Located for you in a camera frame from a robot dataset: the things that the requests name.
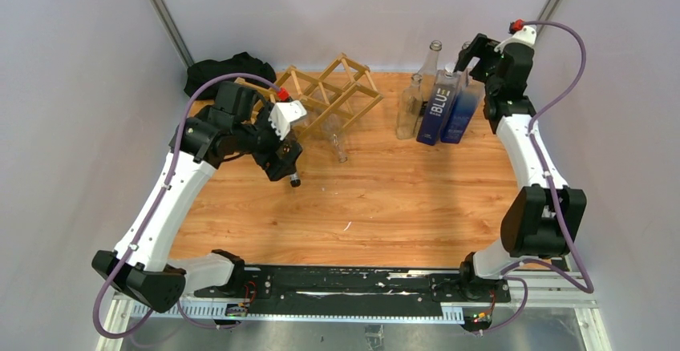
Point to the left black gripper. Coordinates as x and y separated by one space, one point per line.
277 167

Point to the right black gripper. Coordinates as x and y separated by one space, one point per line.
482 47

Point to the blue bottle silver cap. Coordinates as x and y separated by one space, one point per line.
466 103

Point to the blue bottle cork stopper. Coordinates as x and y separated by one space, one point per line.
442 97

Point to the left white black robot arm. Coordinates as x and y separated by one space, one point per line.
241 121

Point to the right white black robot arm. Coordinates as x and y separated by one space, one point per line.
543 220

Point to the dark green wine bottle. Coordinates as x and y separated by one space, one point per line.
295 180

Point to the wooden wine rack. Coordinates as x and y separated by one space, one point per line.
345 87

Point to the black cloth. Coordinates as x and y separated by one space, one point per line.
201 72

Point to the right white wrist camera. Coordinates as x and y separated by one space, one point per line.
520 32

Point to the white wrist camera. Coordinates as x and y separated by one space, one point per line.
284 115
520 32

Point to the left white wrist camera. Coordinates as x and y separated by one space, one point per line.
284 115

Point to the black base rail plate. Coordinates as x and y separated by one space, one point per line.
343 292

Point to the aluminium frame rail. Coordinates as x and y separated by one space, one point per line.
529 288

